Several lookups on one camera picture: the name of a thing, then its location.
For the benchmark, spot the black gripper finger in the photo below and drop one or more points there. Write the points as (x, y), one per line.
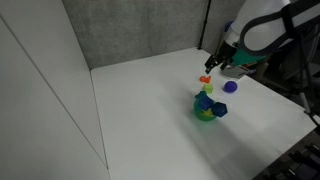
(224, 64)
(210, 65)

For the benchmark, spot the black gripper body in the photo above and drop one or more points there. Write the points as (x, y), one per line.
(226, 53)

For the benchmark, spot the teal green toy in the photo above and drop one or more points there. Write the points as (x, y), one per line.
(201, 94)

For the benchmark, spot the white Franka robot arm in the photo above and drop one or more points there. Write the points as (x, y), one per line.
(260, 23)

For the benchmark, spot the orange toy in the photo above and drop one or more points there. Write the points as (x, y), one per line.
(204, 79)

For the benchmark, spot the yellow-green block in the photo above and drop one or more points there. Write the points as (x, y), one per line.
(208, 88)

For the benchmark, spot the blue cube toy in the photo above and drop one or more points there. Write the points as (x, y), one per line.
(220, 109)

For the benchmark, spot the yellow star toy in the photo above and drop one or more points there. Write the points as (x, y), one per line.
(208, 113)

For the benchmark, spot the green plastic bowl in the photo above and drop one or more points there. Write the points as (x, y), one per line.
(198, 115)

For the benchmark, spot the grey metal plate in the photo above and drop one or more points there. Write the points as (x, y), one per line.
(235, 73)

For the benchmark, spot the purple ball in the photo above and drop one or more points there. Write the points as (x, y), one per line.
(230, 86)

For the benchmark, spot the black camera stand pole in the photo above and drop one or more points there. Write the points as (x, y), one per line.
(204, 26)

